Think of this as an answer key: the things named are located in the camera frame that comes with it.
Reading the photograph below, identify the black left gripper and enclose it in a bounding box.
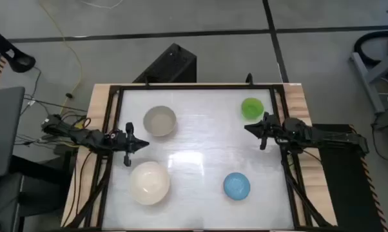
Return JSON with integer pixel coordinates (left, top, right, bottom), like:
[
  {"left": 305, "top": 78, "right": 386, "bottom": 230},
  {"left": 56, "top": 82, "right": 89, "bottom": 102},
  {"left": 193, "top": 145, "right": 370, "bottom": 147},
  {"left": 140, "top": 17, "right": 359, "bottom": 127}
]
[{"left": 112, "top": 121, "right": 150, "bottom": 168}]

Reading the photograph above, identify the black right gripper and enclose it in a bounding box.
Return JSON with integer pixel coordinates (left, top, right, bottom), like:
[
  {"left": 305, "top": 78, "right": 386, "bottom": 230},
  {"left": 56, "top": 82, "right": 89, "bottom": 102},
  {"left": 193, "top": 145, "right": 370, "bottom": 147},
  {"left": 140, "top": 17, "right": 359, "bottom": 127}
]
[{"left": 244, "top": 111, "right": 284, "bottom": 151}]

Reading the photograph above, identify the small green bowl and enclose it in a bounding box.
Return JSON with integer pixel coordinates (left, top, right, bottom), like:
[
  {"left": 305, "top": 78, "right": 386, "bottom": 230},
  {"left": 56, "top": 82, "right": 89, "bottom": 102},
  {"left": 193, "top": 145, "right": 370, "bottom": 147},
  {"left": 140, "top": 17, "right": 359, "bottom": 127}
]
[{"left": 240, "top": 97, "right": 265, "bottom": 120}]

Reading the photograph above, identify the blue bowl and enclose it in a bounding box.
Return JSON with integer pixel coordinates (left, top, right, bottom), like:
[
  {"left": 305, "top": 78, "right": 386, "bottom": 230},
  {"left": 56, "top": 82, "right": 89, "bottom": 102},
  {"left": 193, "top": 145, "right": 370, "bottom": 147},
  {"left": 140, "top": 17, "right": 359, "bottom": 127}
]
[{"left": 222, "top": 171, "right": 251, "bottom": 201}]

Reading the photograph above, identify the orange patterned bowl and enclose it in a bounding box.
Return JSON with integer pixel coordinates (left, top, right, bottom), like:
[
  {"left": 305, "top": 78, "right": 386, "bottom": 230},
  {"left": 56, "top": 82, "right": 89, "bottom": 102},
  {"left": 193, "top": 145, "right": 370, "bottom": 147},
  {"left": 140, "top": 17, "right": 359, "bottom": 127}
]
[{"left": 142, "top": 105, "right": 177, "bottom": 137}]

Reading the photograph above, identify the large white bowl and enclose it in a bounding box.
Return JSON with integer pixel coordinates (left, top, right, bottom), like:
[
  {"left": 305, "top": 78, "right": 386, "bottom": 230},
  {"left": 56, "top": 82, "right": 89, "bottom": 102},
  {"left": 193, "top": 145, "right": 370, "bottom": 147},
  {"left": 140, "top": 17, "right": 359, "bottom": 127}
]
[{"left": 129, "top": 160, "right": 171, "bottom": 206}]

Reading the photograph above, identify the black computer tower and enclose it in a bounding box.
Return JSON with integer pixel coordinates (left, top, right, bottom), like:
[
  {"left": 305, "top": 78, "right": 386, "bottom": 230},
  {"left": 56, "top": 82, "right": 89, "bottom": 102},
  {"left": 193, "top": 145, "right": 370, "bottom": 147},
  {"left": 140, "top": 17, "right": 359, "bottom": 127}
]
[{"left": 132, "top": 43, "right": 198, "bottom": 84}]

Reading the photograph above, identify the grey metal stand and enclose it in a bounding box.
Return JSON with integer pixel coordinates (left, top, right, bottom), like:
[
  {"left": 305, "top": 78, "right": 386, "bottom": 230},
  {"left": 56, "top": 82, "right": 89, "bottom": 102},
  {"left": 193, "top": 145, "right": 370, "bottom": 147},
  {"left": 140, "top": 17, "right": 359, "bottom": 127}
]
[{"left": 349, "top": 47, "right": 388, "bottom": 114}]

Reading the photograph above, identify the grey flat panel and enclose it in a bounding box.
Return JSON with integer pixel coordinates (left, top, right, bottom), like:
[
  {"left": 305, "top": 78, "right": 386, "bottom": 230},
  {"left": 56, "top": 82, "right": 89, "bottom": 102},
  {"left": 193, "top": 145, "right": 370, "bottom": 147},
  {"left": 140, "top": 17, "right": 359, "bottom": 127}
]
[{"left": 0, "top": 86, "right": 26, "bottom": 179}]

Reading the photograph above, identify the black metal table frame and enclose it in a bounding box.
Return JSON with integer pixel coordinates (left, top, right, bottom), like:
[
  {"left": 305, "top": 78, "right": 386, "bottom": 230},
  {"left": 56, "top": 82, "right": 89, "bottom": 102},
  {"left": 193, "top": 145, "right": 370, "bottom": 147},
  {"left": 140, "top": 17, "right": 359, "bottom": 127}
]
[{"left": 64, "top": 82, "right": 336, "bottom": 231}]

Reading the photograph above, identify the black cable bundle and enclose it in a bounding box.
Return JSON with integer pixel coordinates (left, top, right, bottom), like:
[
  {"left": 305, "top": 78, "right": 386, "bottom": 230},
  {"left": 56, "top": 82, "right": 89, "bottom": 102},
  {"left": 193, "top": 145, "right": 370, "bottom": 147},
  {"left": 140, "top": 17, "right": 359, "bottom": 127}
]
[{"left": 14, "top": 66, "right": 92, "bottom": 150}]

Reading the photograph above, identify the yellow cable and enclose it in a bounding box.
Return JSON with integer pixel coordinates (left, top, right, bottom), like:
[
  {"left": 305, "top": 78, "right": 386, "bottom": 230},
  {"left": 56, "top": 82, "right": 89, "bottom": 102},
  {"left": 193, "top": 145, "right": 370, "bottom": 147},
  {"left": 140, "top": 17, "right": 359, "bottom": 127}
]
[{"left": 38, "top": 0, "right": 84, "bottom": 130}]

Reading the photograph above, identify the black hose loop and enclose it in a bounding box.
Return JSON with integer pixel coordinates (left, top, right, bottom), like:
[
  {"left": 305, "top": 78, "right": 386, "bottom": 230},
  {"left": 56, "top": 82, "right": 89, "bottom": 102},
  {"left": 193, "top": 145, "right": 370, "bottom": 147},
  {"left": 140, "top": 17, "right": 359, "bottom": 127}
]
[{"left": 354, "top": 30, "right": 388, "bottom": 67}]

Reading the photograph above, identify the white cable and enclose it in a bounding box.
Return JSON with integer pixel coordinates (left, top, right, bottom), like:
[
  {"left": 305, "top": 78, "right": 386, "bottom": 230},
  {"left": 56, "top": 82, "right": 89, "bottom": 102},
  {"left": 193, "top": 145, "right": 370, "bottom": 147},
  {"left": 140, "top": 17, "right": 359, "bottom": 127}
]
[{"left": 79, "top": 0, "right": 124, "bottom": 10}]

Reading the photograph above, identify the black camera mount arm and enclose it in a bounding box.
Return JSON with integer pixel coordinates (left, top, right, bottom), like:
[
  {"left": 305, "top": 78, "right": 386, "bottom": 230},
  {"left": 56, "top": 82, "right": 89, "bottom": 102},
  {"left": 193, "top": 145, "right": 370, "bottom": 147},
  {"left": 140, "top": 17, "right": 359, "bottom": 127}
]
[{"left": 0, "top": 23, "right": 37, "bottom": 73}]

